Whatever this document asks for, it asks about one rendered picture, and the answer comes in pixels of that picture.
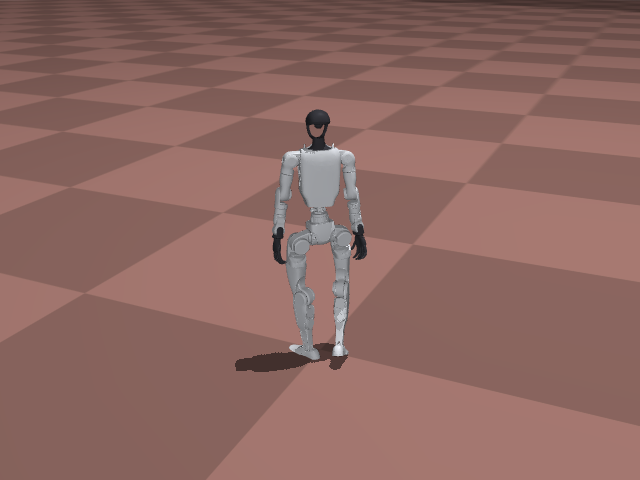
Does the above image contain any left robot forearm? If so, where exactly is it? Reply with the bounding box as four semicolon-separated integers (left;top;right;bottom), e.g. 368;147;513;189
272;188;288;235

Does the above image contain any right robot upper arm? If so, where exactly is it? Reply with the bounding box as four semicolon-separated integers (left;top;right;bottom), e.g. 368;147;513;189
339;150;357;200

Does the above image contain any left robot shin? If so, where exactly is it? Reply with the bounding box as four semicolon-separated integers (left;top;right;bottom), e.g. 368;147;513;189
293;292;315;351

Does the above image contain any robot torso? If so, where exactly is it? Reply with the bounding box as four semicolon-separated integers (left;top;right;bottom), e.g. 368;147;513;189
297;143;341;245

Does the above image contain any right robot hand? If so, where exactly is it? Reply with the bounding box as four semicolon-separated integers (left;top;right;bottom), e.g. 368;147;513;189
351;224;367;260

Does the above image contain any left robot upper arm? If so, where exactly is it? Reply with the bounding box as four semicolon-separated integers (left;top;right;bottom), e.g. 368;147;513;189
278;151;301;201

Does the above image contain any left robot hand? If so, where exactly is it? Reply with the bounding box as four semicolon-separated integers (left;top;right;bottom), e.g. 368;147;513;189
272;227;287;264

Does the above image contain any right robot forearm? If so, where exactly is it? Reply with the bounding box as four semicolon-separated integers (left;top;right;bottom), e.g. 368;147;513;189
347;187;364;232

